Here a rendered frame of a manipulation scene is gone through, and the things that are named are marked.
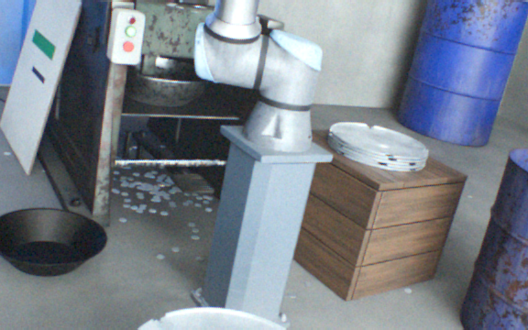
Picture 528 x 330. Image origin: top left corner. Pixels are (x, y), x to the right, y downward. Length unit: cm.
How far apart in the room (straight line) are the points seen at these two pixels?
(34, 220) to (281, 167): 76
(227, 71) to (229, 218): 33
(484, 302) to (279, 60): 84
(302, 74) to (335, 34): 255
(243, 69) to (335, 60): 263
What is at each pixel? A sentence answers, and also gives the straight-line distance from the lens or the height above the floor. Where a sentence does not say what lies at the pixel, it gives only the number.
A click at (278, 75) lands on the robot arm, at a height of 60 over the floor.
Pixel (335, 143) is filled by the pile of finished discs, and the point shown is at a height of 37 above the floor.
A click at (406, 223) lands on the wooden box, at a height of 22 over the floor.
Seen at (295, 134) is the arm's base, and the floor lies 49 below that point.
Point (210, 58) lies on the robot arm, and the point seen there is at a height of 61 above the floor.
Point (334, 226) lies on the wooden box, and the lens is 168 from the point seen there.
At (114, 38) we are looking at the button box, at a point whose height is 56.
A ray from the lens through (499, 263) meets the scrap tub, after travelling 163.
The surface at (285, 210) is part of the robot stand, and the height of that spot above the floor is 32.
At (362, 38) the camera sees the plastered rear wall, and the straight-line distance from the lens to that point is 394.
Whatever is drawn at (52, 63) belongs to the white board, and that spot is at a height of 36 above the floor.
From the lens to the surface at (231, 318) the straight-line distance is 97.
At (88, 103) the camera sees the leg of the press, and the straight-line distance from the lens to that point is 193.
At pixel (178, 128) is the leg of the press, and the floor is 11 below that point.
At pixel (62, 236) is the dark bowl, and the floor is 1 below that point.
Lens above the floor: 84
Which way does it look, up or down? 19 degrees down
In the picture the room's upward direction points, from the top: 12 degrees clockwise
